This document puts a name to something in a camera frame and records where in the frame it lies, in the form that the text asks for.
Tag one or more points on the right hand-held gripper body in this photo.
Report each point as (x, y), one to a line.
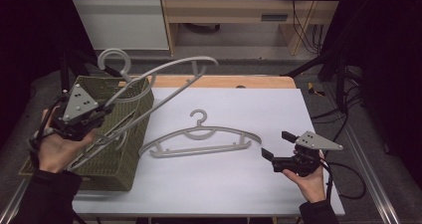
(312, 144)

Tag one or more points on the person's right hand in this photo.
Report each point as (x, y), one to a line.
(312, 187)

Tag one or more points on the grey plastic clothes hanger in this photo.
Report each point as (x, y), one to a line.
(127, 76)
(109, 136)
(199, 150)

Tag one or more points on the person's left hand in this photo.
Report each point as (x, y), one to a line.
(59, 154)

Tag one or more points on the aluminium floor rail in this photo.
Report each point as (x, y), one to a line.
(368, 171)
(13, 200)

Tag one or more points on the white cabinet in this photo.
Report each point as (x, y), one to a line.
(122, 25)

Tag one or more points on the green woven basket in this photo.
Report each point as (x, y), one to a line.
(116, 166)

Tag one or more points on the black metal stand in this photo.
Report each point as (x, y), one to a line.
(338, 74)
(66, 71)

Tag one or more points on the light wooden desk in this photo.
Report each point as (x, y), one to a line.
(225, 10)

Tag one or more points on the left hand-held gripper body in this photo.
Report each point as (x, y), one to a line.
(79, 104)

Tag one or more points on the yellow black tool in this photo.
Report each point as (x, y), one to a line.
(313, 90)

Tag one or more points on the black curtain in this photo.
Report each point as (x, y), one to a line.
(30, 35)
(388, 51)

